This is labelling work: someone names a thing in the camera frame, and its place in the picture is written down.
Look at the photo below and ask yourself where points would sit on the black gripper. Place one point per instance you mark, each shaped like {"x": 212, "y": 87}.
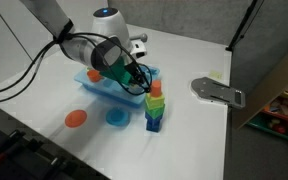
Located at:
{"x": 134, "y": 73}

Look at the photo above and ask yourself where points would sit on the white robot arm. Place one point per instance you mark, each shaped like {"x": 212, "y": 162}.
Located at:
{"x": 90, "y": 36}

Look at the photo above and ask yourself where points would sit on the blue toy sink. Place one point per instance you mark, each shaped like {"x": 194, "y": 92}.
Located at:
{"x": 110, "y": 88}

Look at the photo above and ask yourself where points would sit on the blue toy bowl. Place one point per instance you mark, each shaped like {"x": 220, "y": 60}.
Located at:
{"x": 117, "y": 116}

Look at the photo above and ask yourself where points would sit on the grey toy faucet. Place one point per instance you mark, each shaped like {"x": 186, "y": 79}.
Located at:
{"x": 140, "y": 37}

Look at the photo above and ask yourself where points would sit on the orange toy cup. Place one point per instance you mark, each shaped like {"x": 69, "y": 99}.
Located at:
{"x": 93, "y": 76}

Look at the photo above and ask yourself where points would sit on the orange toy plate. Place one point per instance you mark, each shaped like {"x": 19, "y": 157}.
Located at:
{"x": 75, "y": 118}

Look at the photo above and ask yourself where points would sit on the wooden toy shelf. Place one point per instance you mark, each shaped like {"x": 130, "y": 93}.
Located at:
{"x": 267, "y": 86}

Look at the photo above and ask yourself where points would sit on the orange stacking cup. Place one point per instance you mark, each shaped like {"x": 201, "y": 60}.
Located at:
{"x": 155, "y": 88}

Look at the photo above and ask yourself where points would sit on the yellow stacking cup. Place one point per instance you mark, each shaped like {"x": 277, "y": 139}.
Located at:
{"x": 154, "y": 101}

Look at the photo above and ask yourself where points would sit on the green stacking cup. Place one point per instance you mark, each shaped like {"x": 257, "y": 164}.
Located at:
{"x": 156, "y": 111}

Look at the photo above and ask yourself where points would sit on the dark blue stacking cup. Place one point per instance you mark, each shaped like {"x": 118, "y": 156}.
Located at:
{"x": 153, "y": 126}

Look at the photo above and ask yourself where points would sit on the yellow sticky note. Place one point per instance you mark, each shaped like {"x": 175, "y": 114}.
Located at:
{"x": 215, "y": 74}

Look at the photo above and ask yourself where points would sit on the grey metal mounting plate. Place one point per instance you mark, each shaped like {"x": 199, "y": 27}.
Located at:
{"x": 217, "y": 91}

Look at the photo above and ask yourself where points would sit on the black tripod pole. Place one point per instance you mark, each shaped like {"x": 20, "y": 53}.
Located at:
{"x": 242, "y": 28}

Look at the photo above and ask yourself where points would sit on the black perforated equipment base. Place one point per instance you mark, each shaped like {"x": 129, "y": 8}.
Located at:
{"x": 24, "y": 156}

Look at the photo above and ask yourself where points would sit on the green storage bin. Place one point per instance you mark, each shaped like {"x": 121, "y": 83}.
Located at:
{"x": 277, "y": 128}

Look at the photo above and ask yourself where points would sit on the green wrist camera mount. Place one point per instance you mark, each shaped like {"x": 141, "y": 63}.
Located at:
{"x": 117, "y": 71}

